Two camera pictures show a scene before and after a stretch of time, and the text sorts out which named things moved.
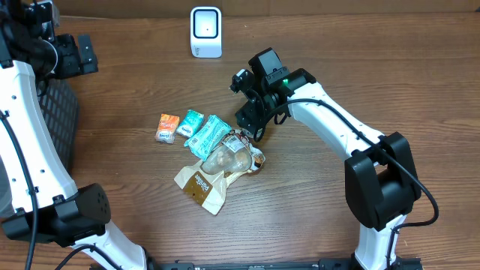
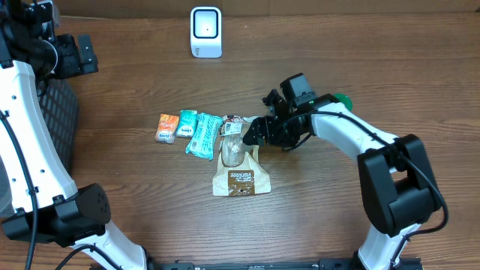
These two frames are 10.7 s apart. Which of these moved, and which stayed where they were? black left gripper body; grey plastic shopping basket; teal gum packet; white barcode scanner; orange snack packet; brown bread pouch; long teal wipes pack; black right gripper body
Moved: black right gripper body; long teal wipes pack; teal gum packet; brown bread pouch
Stayed: black left gripper body; white barcode scanner; grey plastic shopping basket; orange snack packet
